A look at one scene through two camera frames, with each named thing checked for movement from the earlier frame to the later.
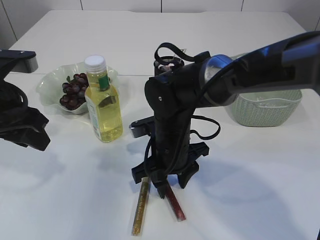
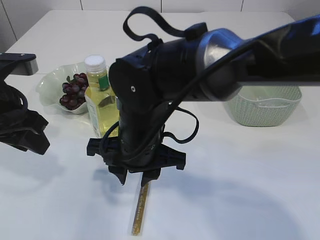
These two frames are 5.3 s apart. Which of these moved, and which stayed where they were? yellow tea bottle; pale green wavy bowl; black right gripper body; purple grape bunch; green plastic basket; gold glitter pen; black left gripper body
Moved: black right gripper body
Stayed: purple grape bunch; yellow tea bottle; black left gripper body; gold glitter pen; green plastic basket; pale green wavy bowl
